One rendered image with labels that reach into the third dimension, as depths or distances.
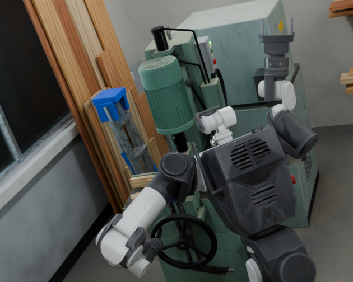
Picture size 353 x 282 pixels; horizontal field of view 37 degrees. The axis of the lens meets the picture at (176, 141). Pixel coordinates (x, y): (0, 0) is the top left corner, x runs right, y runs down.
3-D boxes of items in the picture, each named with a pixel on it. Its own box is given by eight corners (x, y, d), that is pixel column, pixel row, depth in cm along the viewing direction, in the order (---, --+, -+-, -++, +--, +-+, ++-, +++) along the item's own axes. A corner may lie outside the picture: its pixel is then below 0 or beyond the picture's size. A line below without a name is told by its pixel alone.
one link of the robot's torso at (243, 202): (330, 212, 161) (287, 103, 162) (230, 256, 155) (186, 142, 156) (293, 208, 190) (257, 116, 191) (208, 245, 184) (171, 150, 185)
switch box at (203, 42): (201, 75, 254) (194, 43, 247) (205, 68, 263) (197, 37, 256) (214, 73, 252) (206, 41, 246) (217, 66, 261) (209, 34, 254)
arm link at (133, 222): (128, 257, 152) (172, 201, 163) (93, 232, 155) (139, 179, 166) (128, 271, 161) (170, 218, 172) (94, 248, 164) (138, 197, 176)
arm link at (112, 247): (131, 276, 173) (117, 273, 155) (107, 258, 176) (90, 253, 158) (149, 249, 175) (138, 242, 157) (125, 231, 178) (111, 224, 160)
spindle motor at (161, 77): (153, 138, 234) (132, 73, 221) (162, 121, 249) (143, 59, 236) (191, 132, 229) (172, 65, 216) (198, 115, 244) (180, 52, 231)
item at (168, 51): (157, 68, 238) (146, 32, 231) (161, 62, 245) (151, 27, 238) (173, 65, 236) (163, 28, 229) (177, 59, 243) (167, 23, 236)
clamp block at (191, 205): (166, 221, 232) (160, 204, 228) (172, 203, 244) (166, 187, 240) (198, 217, 228) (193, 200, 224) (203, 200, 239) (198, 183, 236)
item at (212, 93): (207, 116, 252) (199, 87, 246) (209, 108, 260) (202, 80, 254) (224, 113, 250) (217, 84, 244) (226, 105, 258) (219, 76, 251)
